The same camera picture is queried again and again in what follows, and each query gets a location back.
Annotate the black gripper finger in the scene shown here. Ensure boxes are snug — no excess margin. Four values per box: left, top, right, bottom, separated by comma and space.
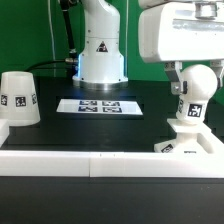
210, 59, 224, 89
164, 61, 187, 95

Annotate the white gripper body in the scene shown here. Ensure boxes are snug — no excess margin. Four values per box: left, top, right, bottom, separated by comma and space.
138, 0, 224, 63

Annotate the white lamp bulb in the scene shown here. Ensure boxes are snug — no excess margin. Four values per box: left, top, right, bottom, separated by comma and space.
176, 64, 217, 125

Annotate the white lamp base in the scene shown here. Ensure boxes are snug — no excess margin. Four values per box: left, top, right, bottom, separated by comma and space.
154, 119, 224, 154

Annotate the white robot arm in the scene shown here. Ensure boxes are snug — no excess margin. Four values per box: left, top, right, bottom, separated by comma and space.
58, 0, 224, 95

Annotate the white lamp shade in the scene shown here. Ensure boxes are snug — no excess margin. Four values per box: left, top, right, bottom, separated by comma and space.
0, 71, 40, 126

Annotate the white marker sheet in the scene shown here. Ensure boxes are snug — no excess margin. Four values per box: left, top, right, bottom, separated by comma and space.
57, 99, 142, 115

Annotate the black cable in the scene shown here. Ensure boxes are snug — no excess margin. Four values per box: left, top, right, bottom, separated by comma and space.
25, 58, 81, 73

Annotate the white cable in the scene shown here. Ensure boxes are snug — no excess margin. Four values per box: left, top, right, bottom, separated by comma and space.
47, 0, 57, 62

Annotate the white left fence wall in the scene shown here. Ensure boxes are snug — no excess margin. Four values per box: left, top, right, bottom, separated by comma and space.
0, 119, 9, 147

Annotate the white fence wall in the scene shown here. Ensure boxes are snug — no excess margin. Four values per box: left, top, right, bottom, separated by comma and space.
0, 150, 224, 178
0, 119, 9, 147

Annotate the white front fence wall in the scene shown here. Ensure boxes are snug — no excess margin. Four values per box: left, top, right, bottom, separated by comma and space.
0, 150, 224, 178

